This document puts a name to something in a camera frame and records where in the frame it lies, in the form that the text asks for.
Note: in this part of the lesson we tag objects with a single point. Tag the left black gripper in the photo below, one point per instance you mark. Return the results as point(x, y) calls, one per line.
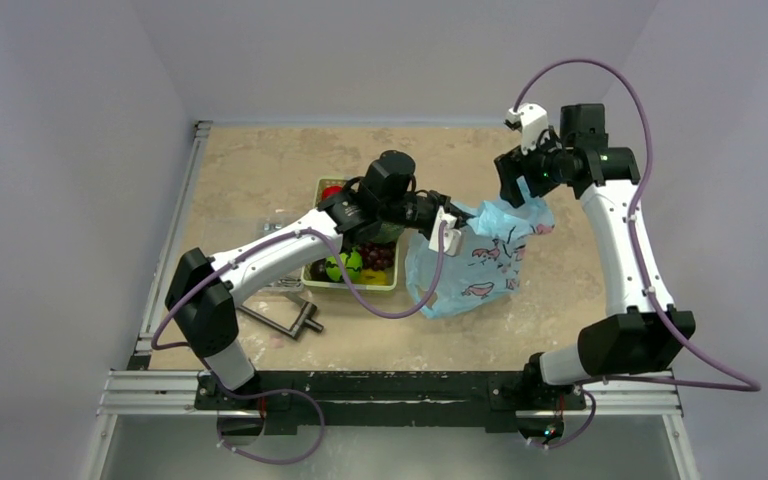
point(439, 200)

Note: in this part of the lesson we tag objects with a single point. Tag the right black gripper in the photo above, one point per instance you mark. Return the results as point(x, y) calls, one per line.
point(512, 177)

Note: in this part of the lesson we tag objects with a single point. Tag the light blue plastic bag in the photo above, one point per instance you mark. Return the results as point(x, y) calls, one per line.
point(491, 256)

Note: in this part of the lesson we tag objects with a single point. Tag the bright green cracked ball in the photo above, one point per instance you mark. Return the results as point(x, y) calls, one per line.
point(352, 261)

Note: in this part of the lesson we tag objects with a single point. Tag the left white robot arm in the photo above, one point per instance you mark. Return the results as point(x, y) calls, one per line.
point(206, 290)

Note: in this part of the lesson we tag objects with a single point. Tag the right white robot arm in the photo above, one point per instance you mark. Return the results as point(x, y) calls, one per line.
point(637, 335)

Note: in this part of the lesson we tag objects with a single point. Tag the green netted fake melon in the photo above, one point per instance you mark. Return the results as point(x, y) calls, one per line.
point(387, 233)

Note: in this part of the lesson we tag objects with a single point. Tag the dark red fake grapes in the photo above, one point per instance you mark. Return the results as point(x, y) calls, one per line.
point(377, 256)

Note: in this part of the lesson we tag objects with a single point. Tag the yellow fake starfruit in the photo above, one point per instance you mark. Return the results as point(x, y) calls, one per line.
point(373, 277)

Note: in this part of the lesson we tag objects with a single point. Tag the red fake apple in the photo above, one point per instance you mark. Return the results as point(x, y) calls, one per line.
point(330, 191)

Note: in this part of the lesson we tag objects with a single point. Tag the dark fake plum lower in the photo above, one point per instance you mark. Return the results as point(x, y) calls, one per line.
point(318, 271)

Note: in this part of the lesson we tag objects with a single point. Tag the pale green plastic basket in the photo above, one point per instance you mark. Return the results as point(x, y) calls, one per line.
point(393, 273)

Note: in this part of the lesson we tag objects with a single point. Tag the clear plastic screw box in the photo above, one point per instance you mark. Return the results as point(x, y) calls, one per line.
point(221, 235)

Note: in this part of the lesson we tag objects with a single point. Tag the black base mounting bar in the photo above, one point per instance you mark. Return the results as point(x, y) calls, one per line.
point(495, 401)

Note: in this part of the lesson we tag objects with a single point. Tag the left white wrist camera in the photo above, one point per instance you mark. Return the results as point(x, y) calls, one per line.
point(446, 236)

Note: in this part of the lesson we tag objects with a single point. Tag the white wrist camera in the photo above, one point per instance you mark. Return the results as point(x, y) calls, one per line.
point(446, 236)
point(530, 120)

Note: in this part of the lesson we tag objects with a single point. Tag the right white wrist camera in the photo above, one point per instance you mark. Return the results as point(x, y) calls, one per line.
point(530, 120)

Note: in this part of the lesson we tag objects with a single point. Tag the dark metal crank handle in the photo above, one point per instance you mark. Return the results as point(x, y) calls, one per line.
point(304, 320)

